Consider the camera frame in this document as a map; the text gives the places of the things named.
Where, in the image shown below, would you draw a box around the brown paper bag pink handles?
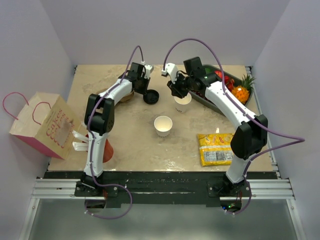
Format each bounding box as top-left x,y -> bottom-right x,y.
2,92 -> 84,160

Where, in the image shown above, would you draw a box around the red straw holder cup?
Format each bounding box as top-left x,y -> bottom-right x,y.
85,132 -> 114,164

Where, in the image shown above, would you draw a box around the green lime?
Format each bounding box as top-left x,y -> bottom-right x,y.
204,67 -> 212,74

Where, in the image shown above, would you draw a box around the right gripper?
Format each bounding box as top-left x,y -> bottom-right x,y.
167,72 -> 194,99

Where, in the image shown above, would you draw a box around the red apple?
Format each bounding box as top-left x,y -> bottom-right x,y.
214,70 -> 223,79

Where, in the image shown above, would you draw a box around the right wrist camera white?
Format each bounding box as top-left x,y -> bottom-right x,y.
161,63 -> 178,84

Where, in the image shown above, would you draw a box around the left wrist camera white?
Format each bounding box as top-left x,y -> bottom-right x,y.
140,60 -> 154,79

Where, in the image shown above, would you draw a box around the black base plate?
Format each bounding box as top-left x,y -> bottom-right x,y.
40,171 -> 276,209

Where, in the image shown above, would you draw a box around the yellow snack bag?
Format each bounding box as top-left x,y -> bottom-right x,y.
197,133 -> 234,167

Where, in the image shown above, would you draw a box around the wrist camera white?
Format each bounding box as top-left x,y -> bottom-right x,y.
161,63 -> 178,84
140,60 -> 154,79

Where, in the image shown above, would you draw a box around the toy pineapple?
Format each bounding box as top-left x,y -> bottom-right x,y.
231,74 -> 256,105

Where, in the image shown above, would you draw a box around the white paper cup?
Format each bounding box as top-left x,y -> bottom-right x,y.
153,116 -> 173,138
173,93 -> 192,113

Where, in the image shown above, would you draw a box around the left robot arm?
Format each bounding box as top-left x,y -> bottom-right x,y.
75,62 -> 154,196

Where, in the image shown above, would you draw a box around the cardboard cup carrier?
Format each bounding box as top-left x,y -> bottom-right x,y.
97,87 -> 135,103

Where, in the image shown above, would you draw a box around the black coffee lid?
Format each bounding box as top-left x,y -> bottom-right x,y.
143,89 -> 160,105

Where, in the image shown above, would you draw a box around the white wrapped straws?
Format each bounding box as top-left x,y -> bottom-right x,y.
72,130 -> 89,152

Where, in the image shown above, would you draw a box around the red cherries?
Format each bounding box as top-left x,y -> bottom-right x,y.
224,75 -> 235,92

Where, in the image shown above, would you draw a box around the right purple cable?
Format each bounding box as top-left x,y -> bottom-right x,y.
163,37 -> 306,216

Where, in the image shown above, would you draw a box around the dark red grapes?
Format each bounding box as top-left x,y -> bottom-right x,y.
190,91 -> 207,101

